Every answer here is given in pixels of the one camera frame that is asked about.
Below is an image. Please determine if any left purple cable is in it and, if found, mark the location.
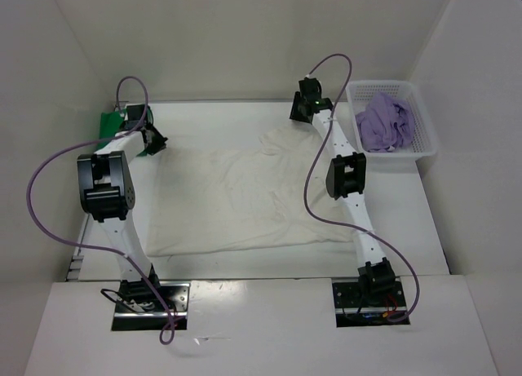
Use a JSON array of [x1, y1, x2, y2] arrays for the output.
[[26, 76, 184, 346]]

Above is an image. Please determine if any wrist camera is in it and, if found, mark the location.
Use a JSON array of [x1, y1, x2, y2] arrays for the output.
[[299, 77, 322, 100], [118, 104, 154, 132]]

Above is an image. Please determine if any white plastic basket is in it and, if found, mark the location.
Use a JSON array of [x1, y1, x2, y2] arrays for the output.
[[346, 80, 437, 166]]

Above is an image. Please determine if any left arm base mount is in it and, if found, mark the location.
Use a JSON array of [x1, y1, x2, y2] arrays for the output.
[[100, 281, 190, 332]]

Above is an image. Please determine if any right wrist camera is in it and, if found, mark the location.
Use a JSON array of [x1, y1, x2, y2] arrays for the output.
[[299, 77, 322, 100]]

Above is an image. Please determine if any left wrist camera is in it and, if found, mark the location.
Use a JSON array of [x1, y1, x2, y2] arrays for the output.
[[118, 104, 154, 132]]

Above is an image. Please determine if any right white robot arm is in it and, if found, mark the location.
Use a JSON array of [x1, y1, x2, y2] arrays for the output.
[[290, 91, 396, 306]]

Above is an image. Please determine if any white t shirt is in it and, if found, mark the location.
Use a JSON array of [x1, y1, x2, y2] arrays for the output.
[[145, 125, 353, 257]]

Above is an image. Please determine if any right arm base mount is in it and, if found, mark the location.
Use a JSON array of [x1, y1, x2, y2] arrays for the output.
[[331, 278, 407, 328]]

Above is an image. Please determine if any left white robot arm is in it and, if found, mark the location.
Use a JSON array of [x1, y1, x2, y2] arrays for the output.
[[77, 125, 166, 312]]

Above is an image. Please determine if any green t shirt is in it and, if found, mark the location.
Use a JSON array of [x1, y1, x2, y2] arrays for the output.
[[99, 111, 144, 157]]

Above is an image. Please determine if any lavender t shirt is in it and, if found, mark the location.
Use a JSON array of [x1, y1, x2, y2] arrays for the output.
[[356, 92, 415, 153]]

